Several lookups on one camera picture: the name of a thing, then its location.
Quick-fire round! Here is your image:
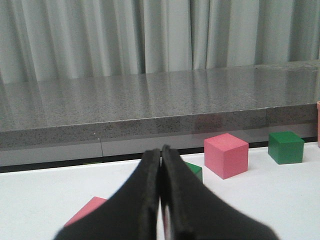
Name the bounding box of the dark pink wooden cube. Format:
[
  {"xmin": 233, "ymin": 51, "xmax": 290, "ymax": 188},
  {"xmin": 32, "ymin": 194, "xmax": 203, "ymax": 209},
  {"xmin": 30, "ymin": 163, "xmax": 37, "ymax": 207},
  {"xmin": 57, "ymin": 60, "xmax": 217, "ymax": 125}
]
[{"xmin": 63, "ymin": 196, "xmax": 107, "ymax": 228}]

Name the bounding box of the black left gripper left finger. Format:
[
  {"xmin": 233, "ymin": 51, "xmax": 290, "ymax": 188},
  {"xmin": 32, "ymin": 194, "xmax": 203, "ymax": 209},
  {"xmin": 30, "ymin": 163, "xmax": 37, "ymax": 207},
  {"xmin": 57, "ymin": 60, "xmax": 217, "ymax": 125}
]
[{"xmin": 55, "ymin": 149, "xmax": 160, "ymax": 240}]

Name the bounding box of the grey granite counter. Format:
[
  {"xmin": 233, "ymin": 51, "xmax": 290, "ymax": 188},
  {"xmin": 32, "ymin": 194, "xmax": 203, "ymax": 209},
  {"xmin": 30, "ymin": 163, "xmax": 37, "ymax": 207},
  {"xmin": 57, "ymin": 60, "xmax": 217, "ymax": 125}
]
[{"xmin": 0, "ymin": 60, "xmax": 320, "ymax": 167}]

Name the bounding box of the grey curtain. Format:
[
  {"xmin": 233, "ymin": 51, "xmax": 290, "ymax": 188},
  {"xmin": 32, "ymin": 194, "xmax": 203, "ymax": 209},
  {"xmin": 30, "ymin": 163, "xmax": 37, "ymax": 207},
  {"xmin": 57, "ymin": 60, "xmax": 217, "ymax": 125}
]
[{"xmin": 0, "ymin": 0, "xmax": 320, "ymax": 84}]

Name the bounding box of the green wooden cube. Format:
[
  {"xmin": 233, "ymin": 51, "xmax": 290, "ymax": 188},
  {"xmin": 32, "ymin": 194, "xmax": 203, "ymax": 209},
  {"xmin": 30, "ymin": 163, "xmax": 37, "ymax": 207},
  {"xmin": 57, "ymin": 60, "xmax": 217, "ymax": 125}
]
[
  {"xmin": 268, "ymin": 131, "xmax": 305, "ymax": 165},
  {"xmin": 184, "ymin": 162, "xmax": 203, "ymax": 182}
]

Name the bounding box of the green wooden cube left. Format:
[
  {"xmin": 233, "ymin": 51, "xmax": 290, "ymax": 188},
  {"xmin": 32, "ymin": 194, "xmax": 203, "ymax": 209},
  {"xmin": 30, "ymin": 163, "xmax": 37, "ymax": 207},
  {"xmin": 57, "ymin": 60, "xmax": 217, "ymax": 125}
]
[{"xmin": 184, "ymin": 162, "xmax": 203, "ymax": 182}]

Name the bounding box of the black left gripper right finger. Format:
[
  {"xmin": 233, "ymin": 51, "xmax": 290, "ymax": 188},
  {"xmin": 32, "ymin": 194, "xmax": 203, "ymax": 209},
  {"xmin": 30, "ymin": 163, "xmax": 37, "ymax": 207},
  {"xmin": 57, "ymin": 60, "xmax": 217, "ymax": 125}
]
[{"xmin": 161, "ymin": 145, "xmax": 277, "ymax": 240}]

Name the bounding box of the pink plastic bin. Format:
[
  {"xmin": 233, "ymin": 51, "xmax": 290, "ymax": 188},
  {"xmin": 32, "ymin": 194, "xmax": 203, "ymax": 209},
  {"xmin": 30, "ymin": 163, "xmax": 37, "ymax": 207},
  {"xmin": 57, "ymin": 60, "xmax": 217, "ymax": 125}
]
[{"xmin": 316, "ymin": 100, "xmax": 320, "ymax": 147}]

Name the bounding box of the green wooden cube right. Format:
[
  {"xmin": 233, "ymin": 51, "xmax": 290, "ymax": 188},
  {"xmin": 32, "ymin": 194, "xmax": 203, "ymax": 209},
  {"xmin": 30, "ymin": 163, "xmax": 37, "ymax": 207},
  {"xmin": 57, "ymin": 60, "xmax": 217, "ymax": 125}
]
[{"xmin": 268, "ymin": 131, "xmax": 305, "ymax": 165}]

